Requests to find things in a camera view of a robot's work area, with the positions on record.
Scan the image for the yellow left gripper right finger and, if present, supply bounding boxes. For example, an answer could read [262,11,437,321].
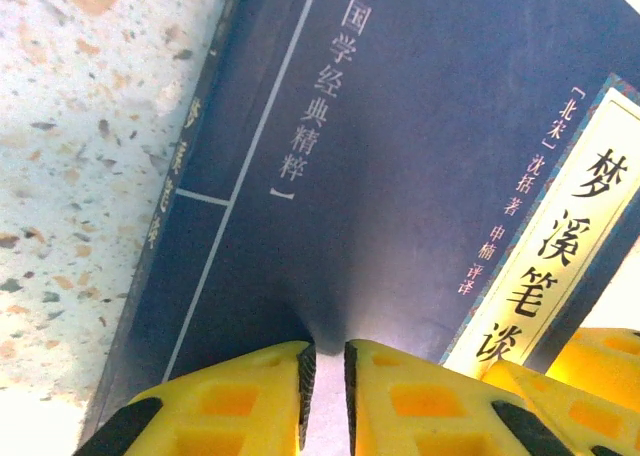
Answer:
[343,339,576,456]

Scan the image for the dark blue book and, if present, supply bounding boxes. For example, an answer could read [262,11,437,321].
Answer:
[79,0,640,456]

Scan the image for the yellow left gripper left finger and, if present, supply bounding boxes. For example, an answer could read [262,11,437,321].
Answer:
[74,339,317,456]

